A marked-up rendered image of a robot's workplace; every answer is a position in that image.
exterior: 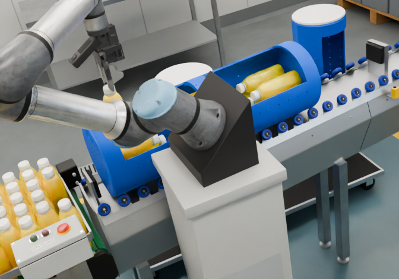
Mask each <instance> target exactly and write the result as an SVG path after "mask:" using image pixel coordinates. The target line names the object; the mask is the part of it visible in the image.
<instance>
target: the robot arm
mask: <svg viewBox="0 0 399 279"><path fill-rule="evenodd" d="M82 21H83V24H84V28H85V30H86V32H87V35H88V36H90V37H89V38H88V39H87V40H86V41H85V43H84V44H83V45H82V46H81V47H80V48H79V49H78V50H77V51H76V52H75V53H74V54H73V55H72V56H71V57H70V59H69V62H70V63H71V64H72V65H73V66H74V67H76V68H79V67H80V66H81V64H82V63H83V62H84V61H85V60H86V59H87V58H88V57H89V56H90V55H91V54H92V53H93V56H94V58H95V61H96V65H97V67H98V70H99V73H100V75H101V77H102V80H103V82H104V84H105V85H106V84H107V86H108V88H109V89H110V90H112V91H115V89H114V83H115V82H117V81H119V80H120V79H121V78H122V77H123V76H124V74H123V72H122V71H117V67H116V66H113V65H110V63H112V62H113V63H114V62H117V61H121V60H123V59H125V56H124V52H123V49H122V45H121V44H120V43H119V40H118V36H117V33H116V29H115V25H113V24H112V23H108V20H107V16H106V12H105V8H104V6H103V2H102V0H59V1H57V2H55V4H54V5H52V6H51V8H50V10H49V11H48V12H47V13H46V14H45V15H44V16H43V17H42V18H41V19H40V20H39V21H38V22H37V23H36V24H35V25H34V26H33V27H32V28H31V29H30V30H24V31H21V32H20V33H18V34H17V35H16V36H15V37H14V38H13V39H12V40H11V41H9V42H8V43H7V44H6V45H4V46H3V47H1V48H0V119H3V120H6V121H13V122H21V121H22V120H23V119H25V118H30V119H36V120H40V121H46V122H52V123H57V124H61V125H67V126H73V127H76V128H82V129H88V130H92V131H97V132H102V133H103V134H104V136H105V137H106V138H107V139H109V140H110V141H112V142H113V144H114V145H116V146H117V147H120V148H125V149H128V148H133V147H136V146H139V145H141V144H142V143H143V142H144V141H146V140H148V139H150V138H151V137H153V136H155V135H157V134H158V133H160V132H161V131H164V130H165V129H168V130H170V131H172V132H174V133H176V134H178V135H179V136H180V137H181V138H182V139H183V140H184V141H185V142H186V143H187V144H188V145H189V146H190V147H191V148H193V149H195V150H198V151H205V150H207V149H209V148H211V147H212V146H213V145H214V144H215V143H216V142H217V141H218V140H219V138H220V137H221V135H222V133H223V130H224V127H225V124H226V111H225V109H224V107H223V106H222V105H221V104H219V103H217V102H215V101H212V100H204V99H198V98H196V97H194V96H192V95H190V94H188V93H186V92H185V91H183V90H181V89H179V88H177V87H175V86H174V85H173V84H172V83H170V82H167V81H164V80H161V79H159V78H153V79H150V80H148V81H146V82H145V83H144V84H143V85H142V86H141V87H140V89H139V90H138V91H137V92H136V93H135V96H134V98H133V101H132V102H126V101H123V100H119V99H115V100H112V101H111V102H110V103H108V102H104V101H101V100H96V99H92V98H88V97H84V96H79V95H76V94H72V93H67V92H64V91H59V90H55V89H52V88H47V87H42V86H39V85H35V83H37V81H38V79H39V78H40V77H41V75H42V74H43V73H44V71H45V70H46V68H47V67H48V66H49V65H50V64H51V62H52V61H53V59H54V52H55V51H56V50H57V49H58V47H60V45H61V44H62V43H63V42H64V41H65V40H66V39H67V37H68V36H69V35H70V34H71V33H72V32H73V31H74V30H75V29H76V28H77V26H78V25H79V24H80V23H81V22H82Z"/></svg>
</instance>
